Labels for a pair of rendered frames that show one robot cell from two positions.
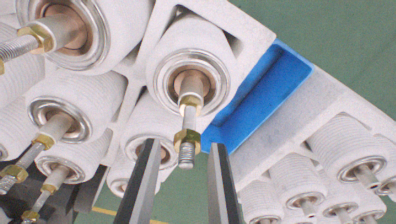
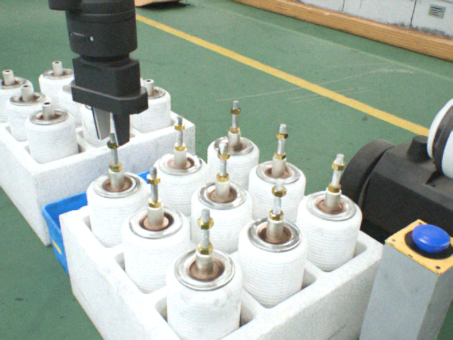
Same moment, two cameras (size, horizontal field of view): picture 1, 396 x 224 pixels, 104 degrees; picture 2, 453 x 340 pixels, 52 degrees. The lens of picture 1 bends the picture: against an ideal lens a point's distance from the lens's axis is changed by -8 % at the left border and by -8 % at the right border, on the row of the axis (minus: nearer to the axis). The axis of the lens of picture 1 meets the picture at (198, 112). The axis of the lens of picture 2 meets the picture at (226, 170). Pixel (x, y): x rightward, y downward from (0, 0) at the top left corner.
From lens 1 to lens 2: 63 cm
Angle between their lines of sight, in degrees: 27
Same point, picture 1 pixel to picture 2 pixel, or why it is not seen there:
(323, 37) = (13, 249)
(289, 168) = not seen: hidden behind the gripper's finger
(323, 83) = (42, 193)
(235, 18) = (77, 229)
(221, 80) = (99, 181)
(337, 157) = (61, 130)
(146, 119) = (168, 185)
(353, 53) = not seen: outside the picture
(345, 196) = (69, 98)
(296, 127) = (80, 166)
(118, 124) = not seen: hidden behind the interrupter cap
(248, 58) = (84, 210)
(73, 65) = (170, 210)
